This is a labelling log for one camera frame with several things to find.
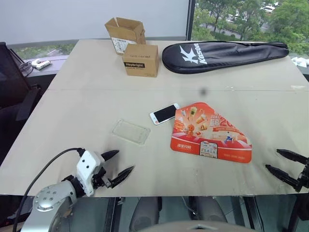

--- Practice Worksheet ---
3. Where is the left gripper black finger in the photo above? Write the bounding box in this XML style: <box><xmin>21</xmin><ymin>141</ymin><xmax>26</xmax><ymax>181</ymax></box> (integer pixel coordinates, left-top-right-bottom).
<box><xmin>101</xmin><ymin>149</ymin><xmax>120</xmax><ymax>162</ymax></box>
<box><xmin>109</xmin><ymin>165</ymin><xmax>135</xmax><ymax>189</ymax></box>

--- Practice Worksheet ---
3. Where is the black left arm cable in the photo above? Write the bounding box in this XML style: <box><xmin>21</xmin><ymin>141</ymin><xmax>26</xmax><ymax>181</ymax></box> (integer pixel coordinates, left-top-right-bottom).
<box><xmin>12</xmin><ymin>147</ymin><xmax>85</xmax><ymax>232</ymax></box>

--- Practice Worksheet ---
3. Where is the white smartphone with black screen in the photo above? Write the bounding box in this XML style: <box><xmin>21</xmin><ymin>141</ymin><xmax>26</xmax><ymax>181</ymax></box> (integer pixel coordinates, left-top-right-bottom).
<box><xmin>149</xmin><ymin>103</ymin><xmax>181</xmax><ymax>126</ymax></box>

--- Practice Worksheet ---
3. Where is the dark cable on windowsill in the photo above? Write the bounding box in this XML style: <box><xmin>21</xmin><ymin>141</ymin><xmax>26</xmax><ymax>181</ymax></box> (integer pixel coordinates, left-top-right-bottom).
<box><xmin>20</xmin><ymin>61</ymin><xmax>35</xmax><ymax>78</ymax></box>

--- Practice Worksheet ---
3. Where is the closed Heybright cardboard box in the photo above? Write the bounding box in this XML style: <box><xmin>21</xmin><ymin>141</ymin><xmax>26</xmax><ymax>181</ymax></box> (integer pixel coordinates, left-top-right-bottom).
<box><xmin>122</xmin><ymin>43</ymin><xmax>160</xmax><ymax>78</ymax></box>

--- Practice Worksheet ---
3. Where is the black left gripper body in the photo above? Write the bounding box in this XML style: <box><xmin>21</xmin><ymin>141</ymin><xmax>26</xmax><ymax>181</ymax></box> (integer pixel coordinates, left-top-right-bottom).
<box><xmin>92</xmin><ymin>167</ymin><xmax>114</xmax><ymax>191</ymax></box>

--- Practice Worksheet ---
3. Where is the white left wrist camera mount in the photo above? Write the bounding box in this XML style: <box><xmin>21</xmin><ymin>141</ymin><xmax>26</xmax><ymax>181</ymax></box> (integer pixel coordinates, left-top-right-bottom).
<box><xmin>76</xmin><ymin>150</ymin><xmax>106</xmax><ymax>197</ymax></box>

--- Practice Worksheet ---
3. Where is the grey rounded shape under table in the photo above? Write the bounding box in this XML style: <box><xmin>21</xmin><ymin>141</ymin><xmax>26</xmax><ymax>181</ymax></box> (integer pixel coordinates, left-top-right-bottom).
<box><xmin>190</xmin><ymin>196</ymin><xmax>228</xmax><ymax>232</ymax></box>
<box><xmin>128</xmin><ymin>196</ymin><xmax>162</xmax><ymax>232</ymax></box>

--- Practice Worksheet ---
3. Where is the open brown cardboard box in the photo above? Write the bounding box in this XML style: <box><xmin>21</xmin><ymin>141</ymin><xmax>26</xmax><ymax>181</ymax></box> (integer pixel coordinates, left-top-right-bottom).
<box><xmin>104</xmin><ymin>16</ymin><xmax>147</xmax><ymax>56</ymax></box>

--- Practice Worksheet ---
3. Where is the red triangular fan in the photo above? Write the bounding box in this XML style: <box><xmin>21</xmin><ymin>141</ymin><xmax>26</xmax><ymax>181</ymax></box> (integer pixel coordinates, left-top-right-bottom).
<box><xmin>169</xmin><ymin>101</ymin><xmax>253</xmax><ymax>164</ymax></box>

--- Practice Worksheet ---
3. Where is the black Kason racket bag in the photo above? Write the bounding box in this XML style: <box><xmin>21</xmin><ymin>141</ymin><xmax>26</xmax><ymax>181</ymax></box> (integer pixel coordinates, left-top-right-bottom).
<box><xmin>161</xmin><ymin>41</ymin><xmax>290</xmax><ymax>74</ymax></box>

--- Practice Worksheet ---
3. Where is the white power strip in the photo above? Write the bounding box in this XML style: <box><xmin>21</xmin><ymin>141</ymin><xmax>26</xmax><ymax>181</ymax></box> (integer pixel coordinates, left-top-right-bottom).
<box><xmin>31</xmin><ymin>58</ymin><xmax>52</xmax><ymax>71</ymax></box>

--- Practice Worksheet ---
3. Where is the clear transparent phone case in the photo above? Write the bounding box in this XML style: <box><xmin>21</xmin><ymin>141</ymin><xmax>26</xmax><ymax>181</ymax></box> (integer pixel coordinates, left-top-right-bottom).
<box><xmin>112</xmin><ymin>118</ymin><xmax>152</xmax><ymax>147</ymax></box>

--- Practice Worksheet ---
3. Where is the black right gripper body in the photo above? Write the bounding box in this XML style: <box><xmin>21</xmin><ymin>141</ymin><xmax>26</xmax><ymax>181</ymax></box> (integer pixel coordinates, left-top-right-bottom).
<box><xmin>298</xmin><ymin>162</ymin><xmax>309</xmax><ymax>189</ymax></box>

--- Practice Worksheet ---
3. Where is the white crumpled packaging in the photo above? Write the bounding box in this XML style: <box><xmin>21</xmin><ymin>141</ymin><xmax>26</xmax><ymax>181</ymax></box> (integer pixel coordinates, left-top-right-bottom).
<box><xmin>290</xmin><ymin>56</ymin><xmax>308</xmax><ymax>69</ymax></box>

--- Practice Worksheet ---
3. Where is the dark window frame post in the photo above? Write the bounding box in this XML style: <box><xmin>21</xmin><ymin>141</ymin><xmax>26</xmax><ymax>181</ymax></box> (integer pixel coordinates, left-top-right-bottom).
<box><xmin>185</xmin><ymin>0</ymin><xmax>197</xmax><ymax>42</ymax></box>

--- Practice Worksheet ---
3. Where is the black table leg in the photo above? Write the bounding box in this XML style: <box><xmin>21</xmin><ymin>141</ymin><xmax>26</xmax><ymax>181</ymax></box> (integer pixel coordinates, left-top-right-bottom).
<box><xmin>242</xmin><ymin>195</ymin><xmax>264</xmax><ymax>232</ymax></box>
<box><xmin>103</xmin><ymin>196</ymin><xmax>126</xmax><ymax>232</ymax></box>

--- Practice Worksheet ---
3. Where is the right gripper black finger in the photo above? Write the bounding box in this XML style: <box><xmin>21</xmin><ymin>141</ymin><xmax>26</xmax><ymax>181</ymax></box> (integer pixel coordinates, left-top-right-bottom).
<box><xmin>265</xmin><ymin>164</ymin><xmax>303</xmax><ymax>193</ymax></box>
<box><xmin>276</xmin><ymin>148</ymin><xmax>309</xmax><ymax>166</ymax></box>

